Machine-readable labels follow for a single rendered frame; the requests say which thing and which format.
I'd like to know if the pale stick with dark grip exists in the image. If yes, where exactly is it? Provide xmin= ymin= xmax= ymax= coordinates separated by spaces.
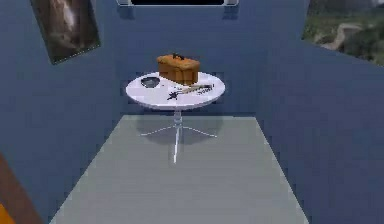
xmin=170 ymin=84 xmax=215 ymax=97

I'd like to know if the landscape framed wall picture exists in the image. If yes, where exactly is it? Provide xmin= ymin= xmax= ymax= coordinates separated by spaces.
xmin=301 ymin=0 xmax=384 ymax=67

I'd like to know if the orange box with black handle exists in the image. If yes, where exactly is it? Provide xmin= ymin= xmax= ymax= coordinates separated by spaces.
xmin=156 ymin=52 xmax=201 ymax=86

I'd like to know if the dark framed wall picture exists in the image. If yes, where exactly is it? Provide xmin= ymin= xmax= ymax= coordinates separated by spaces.
xmin=29 ymin=0 xmax=102 ymax=66

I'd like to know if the small grey dish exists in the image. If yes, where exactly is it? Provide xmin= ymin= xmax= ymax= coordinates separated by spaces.
xmin=140 ymin=76 xmax=161 ymax=89

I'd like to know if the white round pedestal table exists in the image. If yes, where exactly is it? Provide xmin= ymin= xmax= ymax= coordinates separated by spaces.
xmin=125 ymin=71 xmax=227 ymax=165

